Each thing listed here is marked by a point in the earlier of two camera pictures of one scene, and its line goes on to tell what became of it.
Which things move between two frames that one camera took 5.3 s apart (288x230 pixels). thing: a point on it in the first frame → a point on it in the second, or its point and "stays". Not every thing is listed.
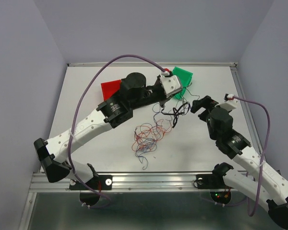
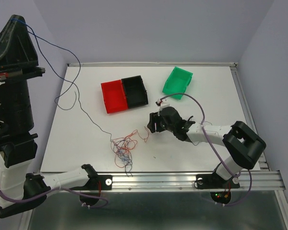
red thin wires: [146, 136] → [123, 146]
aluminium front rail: [143, 181] stays
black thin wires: [176, 112] → [200, 123]
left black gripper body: [153, 95] → [17, 73]
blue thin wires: [146, 136] → [122, 149]
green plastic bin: [186, 77] stays
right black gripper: [197, 104] → [151, 124]
